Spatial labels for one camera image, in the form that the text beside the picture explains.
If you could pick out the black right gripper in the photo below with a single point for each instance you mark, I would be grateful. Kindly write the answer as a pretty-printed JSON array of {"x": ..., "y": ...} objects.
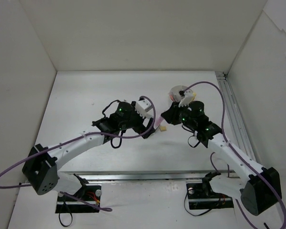
[{"x": 172, "y": 114}]

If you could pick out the aluminium side rail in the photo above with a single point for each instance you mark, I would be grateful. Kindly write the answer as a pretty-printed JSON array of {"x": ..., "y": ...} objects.
[{"x": 274, "y": 217}]

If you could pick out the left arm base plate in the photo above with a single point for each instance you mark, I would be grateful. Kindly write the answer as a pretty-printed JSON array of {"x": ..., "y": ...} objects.
[{"x": 91, "y": 193}]

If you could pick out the purple highlighter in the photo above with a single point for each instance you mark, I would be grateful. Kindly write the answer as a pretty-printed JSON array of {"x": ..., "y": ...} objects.
[{"x": 158, "y": 122}]

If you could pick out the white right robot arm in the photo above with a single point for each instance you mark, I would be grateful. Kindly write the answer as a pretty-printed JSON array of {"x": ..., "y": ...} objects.
[{"x": 259, "y": 187}]

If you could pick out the tan eraser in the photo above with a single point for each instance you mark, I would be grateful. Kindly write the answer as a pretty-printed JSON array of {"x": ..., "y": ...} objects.
[{"x": 162, "y": 128}]

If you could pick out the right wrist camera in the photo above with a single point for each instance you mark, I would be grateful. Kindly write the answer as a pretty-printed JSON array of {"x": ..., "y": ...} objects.
[{"x": 186, "y": 99}]

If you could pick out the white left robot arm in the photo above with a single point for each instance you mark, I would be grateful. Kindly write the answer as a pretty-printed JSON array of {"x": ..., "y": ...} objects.
[{"x": 42, "y": 169}]

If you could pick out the white round compartment organizer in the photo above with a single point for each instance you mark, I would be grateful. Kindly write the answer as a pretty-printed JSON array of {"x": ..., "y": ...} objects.
[{"x": 174, "y": 94}]

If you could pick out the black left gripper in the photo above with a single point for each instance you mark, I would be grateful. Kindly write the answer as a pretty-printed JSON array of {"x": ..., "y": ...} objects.
[{"x": 140, "y": 124}]

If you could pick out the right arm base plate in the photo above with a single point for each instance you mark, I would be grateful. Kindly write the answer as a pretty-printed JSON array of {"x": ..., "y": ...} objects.
[{"x": 200, "y": 198}]

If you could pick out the aluminium front rail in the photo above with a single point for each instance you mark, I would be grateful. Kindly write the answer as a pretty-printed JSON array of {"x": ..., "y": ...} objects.
[{"x": 139, "y": 175}]

